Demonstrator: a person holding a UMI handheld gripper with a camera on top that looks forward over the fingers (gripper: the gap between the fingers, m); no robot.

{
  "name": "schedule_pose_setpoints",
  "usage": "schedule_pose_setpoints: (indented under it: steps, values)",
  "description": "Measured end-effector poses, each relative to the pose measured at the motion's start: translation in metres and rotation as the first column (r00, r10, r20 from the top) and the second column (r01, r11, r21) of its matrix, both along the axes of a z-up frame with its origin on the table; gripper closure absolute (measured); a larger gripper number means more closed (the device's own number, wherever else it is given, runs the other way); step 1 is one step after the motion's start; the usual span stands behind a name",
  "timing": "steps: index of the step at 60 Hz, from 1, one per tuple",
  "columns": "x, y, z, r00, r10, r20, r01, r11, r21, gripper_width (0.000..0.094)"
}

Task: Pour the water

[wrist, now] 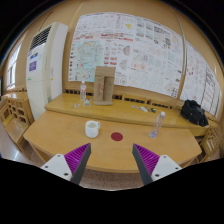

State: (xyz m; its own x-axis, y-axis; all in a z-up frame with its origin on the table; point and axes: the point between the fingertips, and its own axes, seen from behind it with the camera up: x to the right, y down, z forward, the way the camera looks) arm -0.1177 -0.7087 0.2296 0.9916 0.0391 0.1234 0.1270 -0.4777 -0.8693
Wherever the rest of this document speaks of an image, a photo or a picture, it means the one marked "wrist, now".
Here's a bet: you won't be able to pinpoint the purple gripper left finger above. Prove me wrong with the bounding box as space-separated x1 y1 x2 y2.
40 142 92 186

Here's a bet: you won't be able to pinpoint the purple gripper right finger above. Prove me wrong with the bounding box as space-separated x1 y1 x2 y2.
132 143 183 186

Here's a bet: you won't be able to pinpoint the clear plastic water bottle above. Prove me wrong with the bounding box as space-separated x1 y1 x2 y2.
149 112 165 138

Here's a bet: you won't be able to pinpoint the water bottle with red label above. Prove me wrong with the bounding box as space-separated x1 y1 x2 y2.
80 81 86 100

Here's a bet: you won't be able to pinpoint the white ceramic mug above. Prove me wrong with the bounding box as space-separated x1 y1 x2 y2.
85 120 100 138

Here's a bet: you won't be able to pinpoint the red round coaster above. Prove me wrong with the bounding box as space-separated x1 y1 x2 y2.
111 132 123 141

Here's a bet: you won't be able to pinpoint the small items on table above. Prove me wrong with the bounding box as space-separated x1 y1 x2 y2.
131 105 156 113

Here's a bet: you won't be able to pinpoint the small sticker items left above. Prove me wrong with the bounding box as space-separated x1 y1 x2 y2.
74 98 91 108

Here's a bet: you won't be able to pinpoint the black bag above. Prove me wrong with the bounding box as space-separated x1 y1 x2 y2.
180 100 208 127

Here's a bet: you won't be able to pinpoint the wooden chair right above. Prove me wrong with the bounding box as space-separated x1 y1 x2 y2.
199 126 223 163

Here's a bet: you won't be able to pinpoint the wooden chair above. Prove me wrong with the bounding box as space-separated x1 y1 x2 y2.
199 126 223 163
0 92 34 145

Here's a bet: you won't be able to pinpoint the wooden chair left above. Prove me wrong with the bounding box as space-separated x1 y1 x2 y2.
0 92 34 145

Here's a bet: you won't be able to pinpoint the brown cardboard stand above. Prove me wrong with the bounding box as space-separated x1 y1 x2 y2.
93 66 115 105

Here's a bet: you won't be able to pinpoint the white standing air conditioner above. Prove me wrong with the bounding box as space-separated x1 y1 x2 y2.
26 22 68 119

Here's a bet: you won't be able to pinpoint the right wall poster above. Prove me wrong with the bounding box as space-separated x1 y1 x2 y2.
180 42 222 117

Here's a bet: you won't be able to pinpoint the large wall poster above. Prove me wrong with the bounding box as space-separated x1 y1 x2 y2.
68 12 183 97

